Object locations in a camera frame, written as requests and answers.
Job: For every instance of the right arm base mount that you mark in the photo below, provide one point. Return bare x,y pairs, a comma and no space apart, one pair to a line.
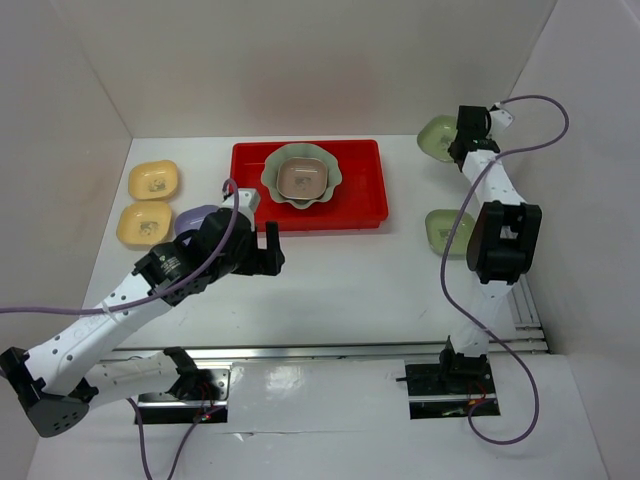
431,397

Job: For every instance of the aluminium rail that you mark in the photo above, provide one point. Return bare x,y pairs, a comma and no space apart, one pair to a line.
527,346

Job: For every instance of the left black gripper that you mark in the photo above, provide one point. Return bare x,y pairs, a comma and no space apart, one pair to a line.
262,260

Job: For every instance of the green scalloped bowl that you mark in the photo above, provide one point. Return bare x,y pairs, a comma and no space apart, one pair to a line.
308,150

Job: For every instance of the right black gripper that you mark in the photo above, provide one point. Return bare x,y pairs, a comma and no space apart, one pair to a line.
488,138

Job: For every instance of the purple square plate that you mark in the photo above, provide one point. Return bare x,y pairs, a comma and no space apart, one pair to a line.
190,221

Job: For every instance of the brown square plate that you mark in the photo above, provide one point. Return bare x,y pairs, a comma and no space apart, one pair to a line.
302,179

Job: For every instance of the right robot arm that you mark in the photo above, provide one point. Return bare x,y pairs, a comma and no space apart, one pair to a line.
501,246

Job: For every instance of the yellow square plate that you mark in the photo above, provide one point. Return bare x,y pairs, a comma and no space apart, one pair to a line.
157,180
144,223

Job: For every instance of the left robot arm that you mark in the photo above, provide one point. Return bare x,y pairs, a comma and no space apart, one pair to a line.
58,382

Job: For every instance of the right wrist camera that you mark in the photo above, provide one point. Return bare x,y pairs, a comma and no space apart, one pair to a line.
500,120

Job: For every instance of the green square plate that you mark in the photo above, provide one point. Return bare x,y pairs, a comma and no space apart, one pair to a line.
436,137
438,224

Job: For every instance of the yellow square plate far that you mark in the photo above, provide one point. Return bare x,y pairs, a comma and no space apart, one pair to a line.
157,180

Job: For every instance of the red plastic bin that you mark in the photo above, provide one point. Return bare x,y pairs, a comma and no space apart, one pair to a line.
359,202

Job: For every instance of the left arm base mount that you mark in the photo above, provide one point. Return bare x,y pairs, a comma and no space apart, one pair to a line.
207,401

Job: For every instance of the yellow square plate near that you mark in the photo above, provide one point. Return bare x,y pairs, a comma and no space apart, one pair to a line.
144,223

